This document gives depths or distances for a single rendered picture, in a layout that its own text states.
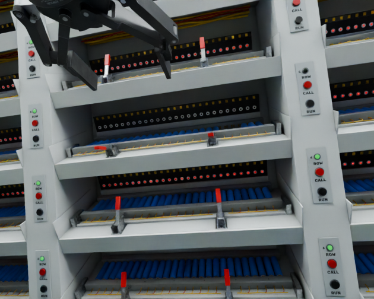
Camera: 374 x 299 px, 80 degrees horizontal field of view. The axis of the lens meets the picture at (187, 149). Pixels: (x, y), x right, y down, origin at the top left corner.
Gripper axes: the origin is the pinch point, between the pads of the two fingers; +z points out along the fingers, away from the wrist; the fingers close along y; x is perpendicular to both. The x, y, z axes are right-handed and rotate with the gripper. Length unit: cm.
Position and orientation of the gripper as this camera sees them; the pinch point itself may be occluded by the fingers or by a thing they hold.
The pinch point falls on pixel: (128, 74)
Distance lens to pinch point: 41.8
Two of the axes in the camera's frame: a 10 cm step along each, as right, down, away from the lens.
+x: -0.6, -9.6, 2.7
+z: 1.7, 2.6, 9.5
